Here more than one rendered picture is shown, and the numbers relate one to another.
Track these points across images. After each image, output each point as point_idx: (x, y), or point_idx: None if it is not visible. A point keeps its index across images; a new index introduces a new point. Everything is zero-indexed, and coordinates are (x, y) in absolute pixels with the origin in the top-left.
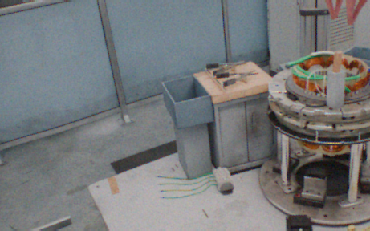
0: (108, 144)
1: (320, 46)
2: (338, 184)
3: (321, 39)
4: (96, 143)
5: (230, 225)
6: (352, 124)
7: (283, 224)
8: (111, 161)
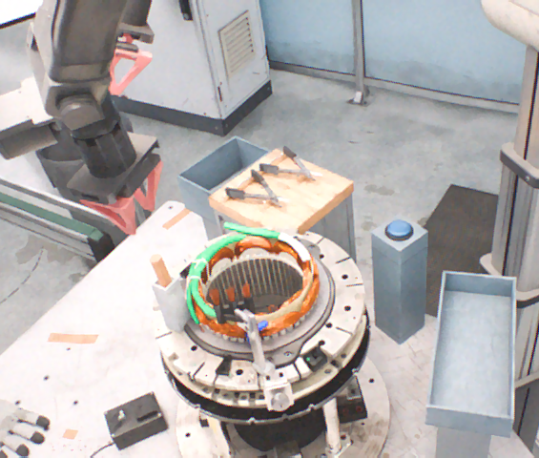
0: (485, 156)
1: (516, 233)
2: (282, 430)
3: (518, 222)
4: (474, 145)
5: (148, 349)
6: (171, 364)
7: (168, 399)
8: (455, 182)
